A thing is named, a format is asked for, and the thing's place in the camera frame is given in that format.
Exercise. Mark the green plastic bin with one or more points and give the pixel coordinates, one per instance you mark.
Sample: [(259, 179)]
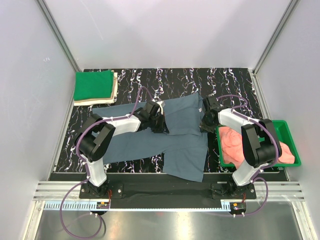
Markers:
[(284, 136)]

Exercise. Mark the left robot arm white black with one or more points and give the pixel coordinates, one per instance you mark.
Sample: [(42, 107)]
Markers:
[(96, 134)]

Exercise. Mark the grey slotted cable duct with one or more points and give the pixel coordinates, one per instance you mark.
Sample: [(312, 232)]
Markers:
[(101, 206)]

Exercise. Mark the aluminium frame rail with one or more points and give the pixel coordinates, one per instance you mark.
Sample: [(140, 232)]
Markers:
[(274, 190)]

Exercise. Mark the pink t-shirt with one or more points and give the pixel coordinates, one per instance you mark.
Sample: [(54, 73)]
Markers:
[(232, 148)]

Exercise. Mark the blue-grey t-shirt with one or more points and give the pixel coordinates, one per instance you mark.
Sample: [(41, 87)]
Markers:
[(183, 145)]

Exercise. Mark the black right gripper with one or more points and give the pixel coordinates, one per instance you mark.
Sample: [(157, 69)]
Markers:
[(203, 127)]

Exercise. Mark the folded beige t-shirt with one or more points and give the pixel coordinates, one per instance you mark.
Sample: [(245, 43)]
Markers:
[(98, 101)]

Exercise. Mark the folded green t-shirt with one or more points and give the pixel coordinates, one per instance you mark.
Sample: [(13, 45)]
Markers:
[(93, 85)]

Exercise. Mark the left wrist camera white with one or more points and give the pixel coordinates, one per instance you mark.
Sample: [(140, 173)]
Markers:
[(161, 105)]

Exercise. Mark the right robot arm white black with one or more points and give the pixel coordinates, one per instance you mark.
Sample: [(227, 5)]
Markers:
[(260, 144)]

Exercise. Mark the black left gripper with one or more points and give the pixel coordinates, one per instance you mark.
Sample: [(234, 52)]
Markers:
[(163, 128)]

